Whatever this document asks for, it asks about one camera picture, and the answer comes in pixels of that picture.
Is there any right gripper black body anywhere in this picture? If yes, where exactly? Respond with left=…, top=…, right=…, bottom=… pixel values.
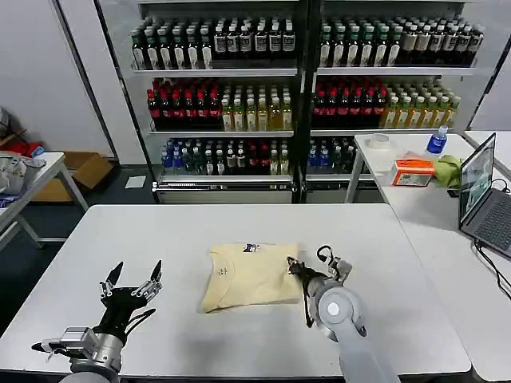
left=296, top=267, right=323, bottom=285

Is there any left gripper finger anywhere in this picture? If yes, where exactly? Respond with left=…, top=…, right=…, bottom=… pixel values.
left=99, top=262, right=125, bottom=298
left=133, top=259, right=164, bottom=300

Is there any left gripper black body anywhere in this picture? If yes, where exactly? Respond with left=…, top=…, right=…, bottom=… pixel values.
left=93, top=286, right=156, bottom=339

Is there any cream yellow shirt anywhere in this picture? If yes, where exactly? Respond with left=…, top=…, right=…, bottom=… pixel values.
left=198, top=241, right=303, bottom=315

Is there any brown cardboard box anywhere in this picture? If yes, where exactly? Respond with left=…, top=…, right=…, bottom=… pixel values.
left=31, top=152, right=115, bottom=203

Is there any grey metal-legged table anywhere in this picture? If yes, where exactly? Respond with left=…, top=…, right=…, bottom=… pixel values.
left=0, top=153, right=89, bottom=256

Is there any orange white tissue box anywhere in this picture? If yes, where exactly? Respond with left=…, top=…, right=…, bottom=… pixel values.
left=390, top=158, right=436, bottom=188

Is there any grey plastic bag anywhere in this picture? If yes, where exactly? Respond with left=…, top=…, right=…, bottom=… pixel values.
left=0, top=155, right=46, bottom=195

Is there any white tape roll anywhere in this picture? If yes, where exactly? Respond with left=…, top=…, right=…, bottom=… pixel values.
left=366, top=133, right=394, bottom=150

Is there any bottle shelf rack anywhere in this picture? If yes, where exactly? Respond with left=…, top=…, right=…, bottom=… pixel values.
left=129, top=0, right=305, bottom=205
left=307, top=0, right=486, bottom=203

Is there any red cloth item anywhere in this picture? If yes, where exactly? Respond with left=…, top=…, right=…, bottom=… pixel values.
left=0, top=141, right=46, bottom=159

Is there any green cloth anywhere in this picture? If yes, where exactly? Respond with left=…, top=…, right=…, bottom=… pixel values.
left=434, top=154, right=463, bottom=189

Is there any blue-label water bottle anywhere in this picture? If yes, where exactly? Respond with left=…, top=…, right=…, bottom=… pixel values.
left=425, top=125, right=449, bottom=158

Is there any grey open laptop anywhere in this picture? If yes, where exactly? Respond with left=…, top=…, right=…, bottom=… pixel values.
left=458, top=133, right=511, bottom=259

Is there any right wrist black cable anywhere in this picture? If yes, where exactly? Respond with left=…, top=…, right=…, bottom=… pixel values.
left=301, top=245, right=335, bottom=329

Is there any black laptop cable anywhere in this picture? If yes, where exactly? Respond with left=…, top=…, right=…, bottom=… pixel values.
left=473, top=239, right=511, bottom=301

